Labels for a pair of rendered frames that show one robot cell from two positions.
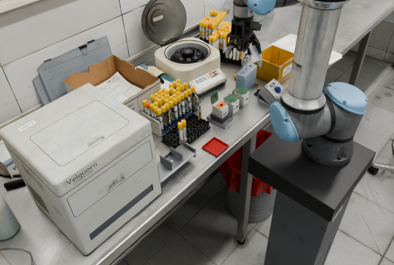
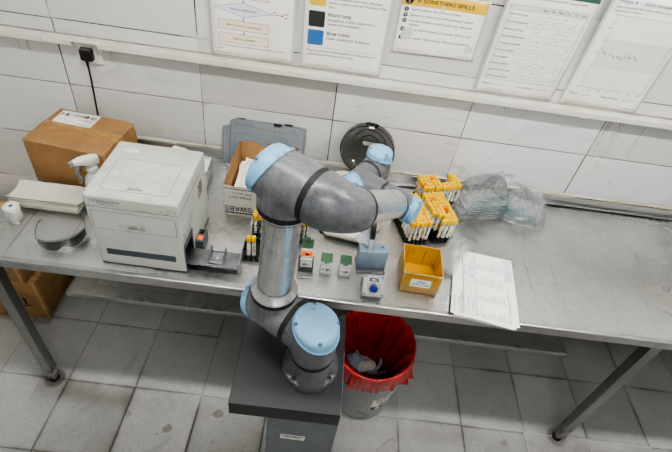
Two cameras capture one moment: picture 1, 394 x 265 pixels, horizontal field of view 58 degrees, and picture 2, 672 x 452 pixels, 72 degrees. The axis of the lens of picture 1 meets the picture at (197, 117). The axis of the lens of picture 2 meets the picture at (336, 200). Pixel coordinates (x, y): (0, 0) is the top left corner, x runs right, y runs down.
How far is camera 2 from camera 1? 0.98 m
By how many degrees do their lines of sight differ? 33
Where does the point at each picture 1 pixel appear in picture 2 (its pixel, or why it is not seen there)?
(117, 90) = not seen: hidden behind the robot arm
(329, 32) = (269, 242)
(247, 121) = (321, 289)
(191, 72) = not seen: hidden behind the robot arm
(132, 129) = (159, 201)
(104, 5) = (315, 103)
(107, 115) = (167, 181)
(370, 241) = not seen: outside the picture
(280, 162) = (260, 333)
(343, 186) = (264, 400)
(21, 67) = (217, 111)
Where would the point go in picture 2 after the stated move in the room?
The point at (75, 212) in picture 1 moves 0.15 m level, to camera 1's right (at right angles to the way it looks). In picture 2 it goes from (96, 224) to (115, 255)
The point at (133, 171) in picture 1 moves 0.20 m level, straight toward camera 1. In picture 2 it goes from (154, 232) to (95, 272)
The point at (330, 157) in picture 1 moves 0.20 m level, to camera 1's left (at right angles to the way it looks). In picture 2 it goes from (286, 369) to (245, 316)
